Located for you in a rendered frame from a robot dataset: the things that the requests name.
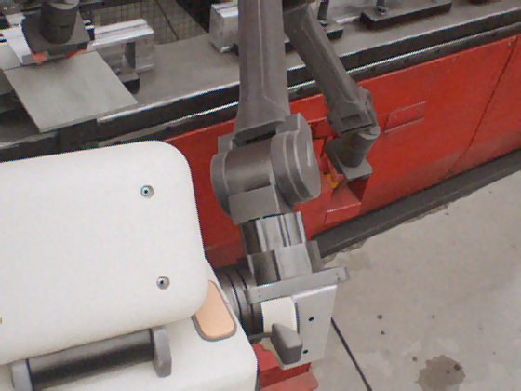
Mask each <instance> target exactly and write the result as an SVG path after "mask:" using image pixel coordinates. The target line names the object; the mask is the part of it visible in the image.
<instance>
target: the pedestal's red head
mask: <svg viewBox="0 0 521 391"><path fill-rule="evenodd" d="M326 119H327V117H326V118H321V119H317V120H309V121H306V122H307V123H308V125H310V124H312V141H313V140H318V139H313V136H314V130H315V126H316V123H318V122H321V120H326ZM330 137H332V139H339V138H342V137H346V135H344V136H339V134H338V133H337V131H335V132H333V131H332V134H331V136H329V137H325V138H330ZM325 138H321V139H325ZM316 161H317V165H318V168H319V173H320V178H321V193H320V196H319V197H317V198H313V199H310V201H309V202H305V203H302V204H295V205H294V208H293V213H296V212H300V213H301V217H302V224H303V229H304V230H308V229H312V228H314V227H317V226H320V225H322V224H327V223H330V222H338V221H341V220H345V219H348V218H351V217H353V216H357V215H358V211H359V208H360V205H361V203H362V200H363V197H364V194H365V192H366V190H367V183H368V180H369V177H370V176H367V177H366V178H365V179H362V180H361V179H360V177H358V178H355V179H354V180H353V181H350V182H346V181H345V178H343V179H342V180H340V181H339V186H338V188H337V189H336V190H334V191H332V188H333V187H332V186H331V185H330V183H329V181H328V180H327V178H326V177H325V176H324V175H323V173H325V172H330V167H329V164H328V157H321V158H316Z"/></svg>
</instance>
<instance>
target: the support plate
mask: <svg viewBox="0 0 521 391"><path fill-rule="evenodd" d="M20 64H21V62H20V60H19V58H18V57H17V56H16V55H15V53H14V52H13V49H12V47H11V46H4V47H0V70H1V71H2V73H3V75H4V77H5V78H6V80H7V82H8V83H9V84H10V85H11V86H12V88H13V91H14V92H15V93H16V95H17V97H18V98H19V100H20V101H21V103H22V106H23V107H24V109H25V111H27V113H28V114H29V116H30V118H31V119H32V120H33V123H34V124H35V126H36V127H37V129H38V130H39V131H40V133H41V132H45V131H49V130H52V129H58V128H64V127H68V126H70V125H73V124H77V123H80V122H83V121H87V120H93V119H96V118H99V117H103V116H106V115H111V114H115V113H118V112H122V111H127V110H131V109H135V108H137V107H138V103H137V102H136V101H135V99H134V97H133V96H132V95H131V94H130V92H128V91H127V89H126V87H125V86H124V84H123V83H121V82H120V80H119V79H118V78H117V77H116V74H114V72H113V71H112V70H111V69H110V67H109V66H108V65H107V63H106V62H105V61H104V60H103V58H102V57H101V56H100V55H99V54H98V52H97V51H94V52H90V53H87V54H82V55H79V56H73V57H71V58H70V59H68V60H67V59H66V58H62V59H59V60H54V61H48V62H43V63H41V65H37V64H36V65H27V66H23V67H20V68H16V69H12V70H7V71H3V70H5V69H9V68H13V67H17V66H21V65H20Z"/></svg>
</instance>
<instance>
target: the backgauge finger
mask: <svg viewBox="0 0 521 391"><path fill-rule="evenodd" d="M0 12H1V14H2V15H3V16H4V19H5V20H6V21H7V23H8V25H9V26H10V27H11V28H19V27H21V21H22V19H25V18H24V16H23V15H22V12H21V11H20V10H19V9H18V7H17V6H16V5H15V3H13V1H4V2H1V0H0Z"/></svg>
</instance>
